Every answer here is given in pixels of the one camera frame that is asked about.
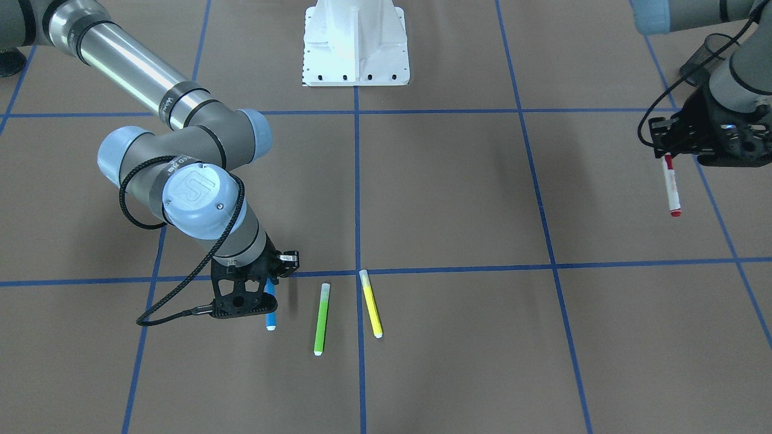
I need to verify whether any yellow highlighter pen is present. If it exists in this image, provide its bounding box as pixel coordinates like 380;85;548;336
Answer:
358;269;384;339

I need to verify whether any red and white marker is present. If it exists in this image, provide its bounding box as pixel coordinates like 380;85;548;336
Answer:
662;153;683;218

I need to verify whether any blue highlighter pen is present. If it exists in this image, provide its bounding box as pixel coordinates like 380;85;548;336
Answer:
264;278;277;332

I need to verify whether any black mesh pen cup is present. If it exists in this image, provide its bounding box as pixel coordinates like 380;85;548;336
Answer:
679;33;739;87

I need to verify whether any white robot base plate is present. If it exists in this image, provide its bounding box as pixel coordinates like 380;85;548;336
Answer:
302;1;411;86

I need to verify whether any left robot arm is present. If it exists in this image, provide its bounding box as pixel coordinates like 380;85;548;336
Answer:
633;1;771;168

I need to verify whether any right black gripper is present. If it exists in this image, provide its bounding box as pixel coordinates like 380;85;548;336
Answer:
210;240;300;319

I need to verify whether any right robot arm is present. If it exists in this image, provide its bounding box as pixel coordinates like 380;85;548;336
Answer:
2;1;300;327

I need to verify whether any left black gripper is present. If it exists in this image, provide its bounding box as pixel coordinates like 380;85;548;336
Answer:
648;84;771;168

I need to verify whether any green highlighter pen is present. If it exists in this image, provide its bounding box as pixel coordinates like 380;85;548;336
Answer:
312;282;331;357

